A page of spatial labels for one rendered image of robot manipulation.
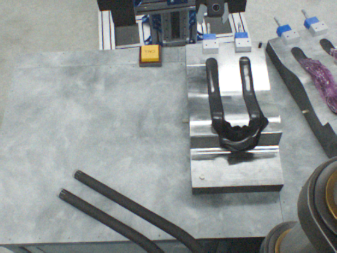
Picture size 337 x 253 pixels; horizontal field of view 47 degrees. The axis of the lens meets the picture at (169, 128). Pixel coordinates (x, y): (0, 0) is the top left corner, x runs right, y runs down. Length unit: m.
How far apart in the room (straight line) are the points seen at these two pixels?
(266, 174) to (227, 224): 0.18
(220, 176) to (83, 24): 1.84
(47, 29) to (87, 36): 0.29
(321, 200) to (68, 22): 2.50
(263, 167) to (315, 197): 0.76
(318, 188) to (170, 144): 0.87
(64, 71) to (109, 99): 0.21
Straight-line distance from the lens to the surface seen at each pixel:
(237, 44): 1.33
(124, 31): 2.35
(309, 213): 0.42
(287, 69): 1.36
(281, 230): 0.66
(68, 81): 1.44
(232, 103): 1.21
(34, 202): 1.26
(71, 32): 2.71
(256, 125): 1.18
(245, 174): 1.15
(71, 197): 1.19
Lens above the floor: 1.91
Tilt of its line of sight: 61 degrees down
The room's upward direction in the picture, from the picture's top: 5 degrees counter-clockwise
